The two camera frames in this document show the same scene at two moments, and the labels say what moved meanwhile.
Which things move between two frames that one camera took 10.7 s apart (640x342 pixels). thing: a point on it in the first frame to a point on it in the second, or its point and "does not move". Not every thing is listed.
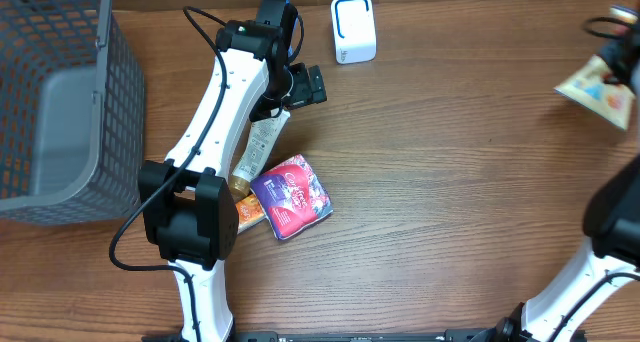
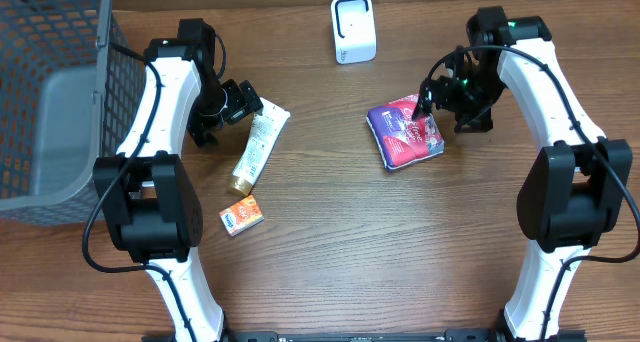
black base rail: [367, 336] does not move
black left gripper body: [304, 89] to [238, 104]
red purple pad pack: [291, 195] to [402, 139]
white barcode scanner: [353, 26] does not move
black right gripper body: [622, 54] to [468, 95]
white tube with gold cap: [263, 136] does not move
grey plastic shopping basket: [72, 106] does not move
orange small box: [249, 212] does not move
